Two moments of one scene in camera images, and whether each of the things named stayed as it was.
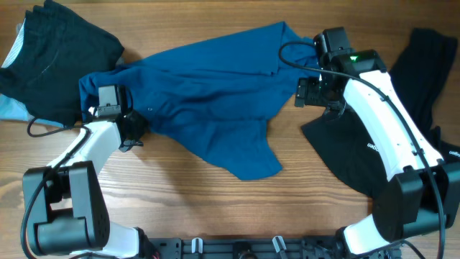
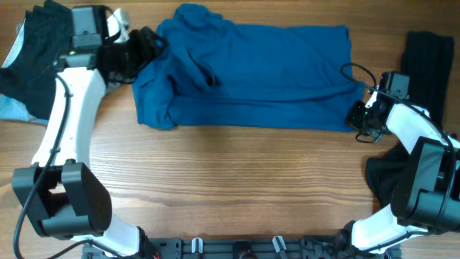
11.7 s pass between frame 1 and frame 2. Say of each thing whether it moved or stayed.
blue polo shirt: moved
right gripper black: moved
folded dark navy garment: stayed
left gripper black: moved
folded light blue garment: stayed
